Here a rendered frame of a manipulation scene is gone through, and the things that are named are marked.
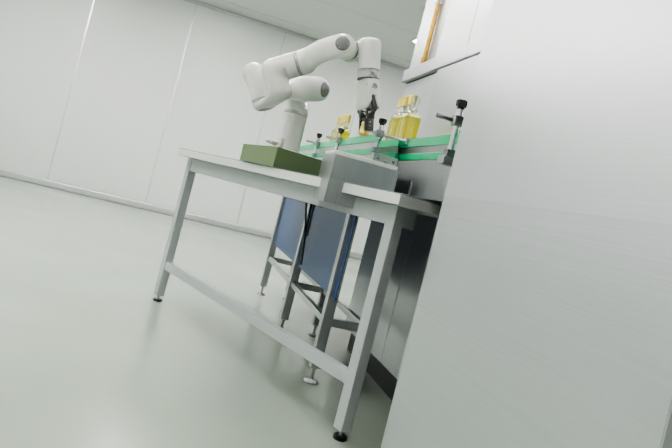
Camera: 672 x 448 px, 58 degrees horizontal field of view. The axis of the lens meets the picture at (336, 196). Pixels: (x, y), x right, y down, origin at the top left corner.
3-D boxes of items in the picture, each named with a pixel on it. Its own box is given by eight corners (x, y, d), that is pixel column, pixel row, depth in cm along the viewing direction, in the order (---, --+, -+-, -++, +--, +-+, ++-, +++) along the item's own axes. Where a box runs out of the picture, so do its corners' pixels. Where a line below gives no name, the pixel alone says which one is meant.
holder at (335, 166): (408, 198, 199) (414, 175, 199) (329, 177, 192) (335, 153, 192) (391, 195, 215) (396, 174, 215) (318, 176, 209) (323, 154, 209)
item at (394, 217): (338, 442, 177) (398, 205, 178) (151, 299, 296) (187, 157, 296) (361, 441, 183) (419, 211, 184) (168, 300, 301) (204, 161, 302)
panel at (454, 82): (549, 143, 166) (579, 23, 167) (539, 140, 166) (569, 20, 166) (424, 150, 254) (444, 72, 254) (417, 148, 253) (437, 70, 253)
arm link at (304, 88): (261, 73, 229) (293, 75, 219) (302, 75, 247) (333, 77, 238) (260, 98, 230) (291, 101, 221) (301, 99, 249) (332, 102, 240)
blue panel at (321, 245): (378, 309, 228) (406, 199, 228) (334, 299, 224) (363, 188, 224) (301, 250, 382) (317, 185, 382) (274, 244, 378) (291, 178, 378)
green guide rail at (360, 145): (378, 154, 220) (383, 133, 220) (375, 153, 219) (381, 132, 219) (294, 158, 389) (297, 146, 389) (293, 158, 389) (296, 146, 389)
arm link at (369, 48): (334, 35, 199) (339, 41, 208) (332, 67, 199) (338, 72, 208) (380, 35, 196) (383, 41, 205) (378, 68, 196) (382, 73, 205)
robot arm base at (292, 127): (273, 147, 231) (283, 107, 231) (259, 146, 241) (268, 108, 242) (307, 157, 239) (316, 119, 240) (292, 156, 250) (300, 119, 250)
